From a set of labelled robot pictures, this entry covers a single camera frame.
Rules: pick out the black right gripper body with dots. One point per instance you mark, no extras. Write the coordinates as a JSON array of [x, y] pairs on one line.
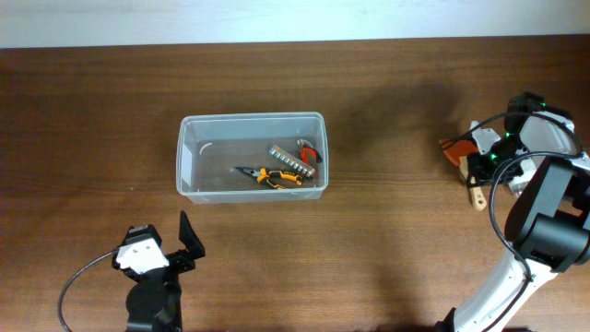
[[498, 166]]

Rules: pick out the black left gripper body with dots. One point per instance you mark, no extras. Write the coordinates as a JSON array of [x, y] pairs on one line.
[[180, 262]]

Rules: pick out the clear box of coloured bits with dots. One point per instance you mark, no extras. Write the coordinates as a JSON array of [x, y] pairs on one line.
[[520, 174]]

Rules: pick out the orange scraper wooden handle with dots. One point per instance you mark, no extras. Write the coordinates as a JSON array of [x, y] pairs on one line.
[[457, 154]]

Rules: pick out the yellow black long-nose pliers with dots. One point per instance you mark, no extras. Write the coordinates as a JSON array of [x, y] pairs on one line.
[[268, 177]]

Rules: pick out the orange socket bit holder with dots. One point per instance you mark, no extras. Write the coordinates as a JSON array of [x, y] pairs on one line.
[[296, 164]]

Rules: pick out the red handled cutting pliers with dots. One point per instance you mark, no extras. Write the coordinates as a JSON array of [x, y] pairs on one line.
[[307, 151]]

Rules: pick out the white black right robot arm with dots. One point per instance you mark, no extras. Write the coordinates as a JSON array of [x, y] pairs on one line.
[[534, 182]]

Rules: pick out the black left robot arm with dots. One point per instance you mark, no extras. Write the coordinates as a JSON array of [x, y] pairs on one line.
[[154, 303]]

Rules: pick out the clear plastic container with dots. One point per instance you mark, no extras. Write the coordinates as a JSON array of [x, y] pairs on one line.
[[211, 146]]

